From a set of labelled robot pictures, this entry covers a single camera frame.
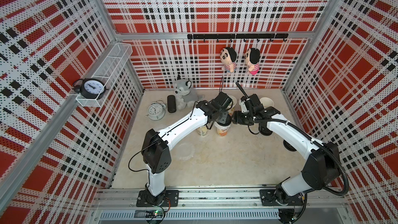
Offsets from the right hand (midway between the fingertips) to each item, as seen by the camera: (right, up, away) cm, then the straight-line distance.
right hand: (237, 119), depth 84 cm
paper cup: (-8, -7, +2) cm, 11 cm away
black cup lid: (-6, -2, -3) cm, 6 cm away
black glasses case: (-42, +5, +25) cm, 49 cm away
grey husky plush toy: (-32, +13, +18) cm, 39 cm away
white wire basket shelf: (-69, +26, -3) cm, 74 cm away
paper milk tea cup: (-19, -8, +4) cm, 21 cm away
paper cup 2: (+20, +9, +9) cm, 24 cm away
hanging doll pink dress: (+11, +36, +9) cm, 39 cm away
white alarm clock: (-52, +4, +20) cm, 56 cm away
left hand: (-9, +2, -1) cm, 9 cm away
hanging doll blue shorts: (-4, +37, +7) cm, 37 cm away
